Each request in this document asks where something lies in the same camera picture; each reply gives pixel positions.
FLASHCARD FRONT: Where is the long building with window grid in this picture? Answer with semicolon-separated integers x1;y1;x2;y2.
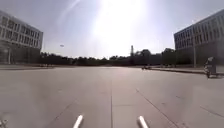
0;9;44;66

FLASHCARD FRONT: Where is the tall lamp pole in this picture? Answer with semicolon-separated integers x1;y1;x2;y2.
59;43;65;56

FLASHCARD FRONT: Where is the robot's own part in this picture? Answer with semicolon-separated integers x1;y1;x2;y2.
137;115;149;128
72;114;84;128

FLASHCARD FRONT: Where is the tall building with window grid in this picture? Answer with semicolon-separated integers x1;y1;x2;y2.
173;8;224;66

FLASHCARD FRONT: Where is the distant vehicle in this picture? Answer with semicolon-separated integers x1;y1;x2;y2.
141;65;153;71

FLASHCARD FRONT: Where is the person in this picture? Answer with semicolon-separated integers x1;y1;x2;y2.
203;56;220;79

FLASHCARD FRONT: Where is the row of trees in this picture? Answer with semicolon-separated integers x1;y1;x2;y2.
39;47;194;67

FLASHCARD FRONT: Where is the distant tower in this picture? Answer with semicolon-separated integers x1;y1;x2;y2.
130;45;135;57

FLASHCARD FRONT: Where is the grey paved plaza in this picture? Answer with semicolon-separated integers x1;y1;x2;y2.
0;65;224;128

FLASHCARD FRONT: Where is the low raised kerb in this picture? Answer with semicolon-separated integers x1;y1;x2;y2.
149;67;224;76

